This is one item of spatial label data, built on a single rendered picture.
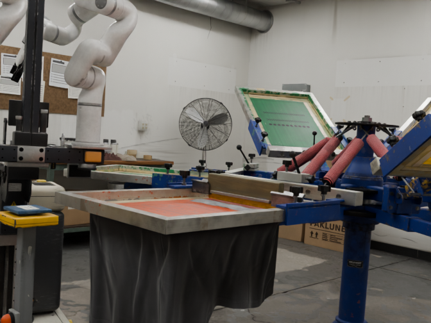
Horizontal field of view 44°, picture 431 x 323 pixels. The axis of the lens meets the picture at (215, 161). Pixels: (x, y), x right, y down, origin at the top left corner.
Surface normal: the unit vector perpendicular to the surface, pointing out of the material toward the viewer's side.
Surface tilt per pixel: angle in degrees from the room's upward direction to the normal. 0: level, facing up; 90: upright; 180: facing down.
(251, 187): 90
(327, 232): 90
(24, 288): 90
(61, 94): 90
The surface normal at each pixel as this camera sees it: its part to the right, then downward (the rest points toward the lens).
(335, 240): -0.70, 0.00
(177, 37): 0.70, 0.08
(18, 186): 0.49, 0.07
